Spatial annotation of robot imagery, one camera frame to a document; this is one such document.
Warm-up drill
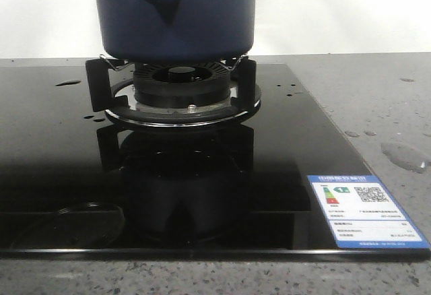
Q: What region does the black glass gas stove top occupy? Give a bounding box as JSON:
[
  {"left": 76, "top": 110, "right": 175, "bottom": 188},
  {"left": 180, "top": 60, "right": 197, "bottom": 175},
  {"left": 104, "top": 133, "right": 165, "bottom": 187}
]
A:
[{"left": 1, "top": 65, "right": 430, "bottom": 261}]

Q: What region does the right gas burner with grate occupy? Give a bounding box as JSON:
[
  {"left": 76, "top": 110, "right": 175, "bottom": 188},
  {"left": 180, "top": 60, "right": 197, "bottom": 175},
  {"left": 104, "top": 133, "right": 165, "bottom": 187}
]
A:
[{"left": 85, "top": 56, "right": 261, "bottom": 128}]

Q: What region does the blue energy label sticker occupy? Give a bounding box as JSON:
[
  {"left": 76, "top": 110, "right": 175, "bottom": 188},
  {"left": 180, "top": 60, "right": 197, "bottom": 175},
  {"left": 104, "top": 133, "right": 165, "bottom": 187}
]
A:
[{"left": 307, "top": 175, "right": 430, "bottom": 249}]

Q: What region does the dark blue pot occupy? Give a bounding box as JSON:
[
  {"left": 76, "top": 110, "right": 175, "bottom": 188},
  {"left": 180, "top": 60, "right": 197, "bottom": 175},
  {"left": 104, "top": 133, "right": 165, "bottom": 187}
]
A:
[{"left": 96, "top": 0, "right": 255, "bottom": 63}]

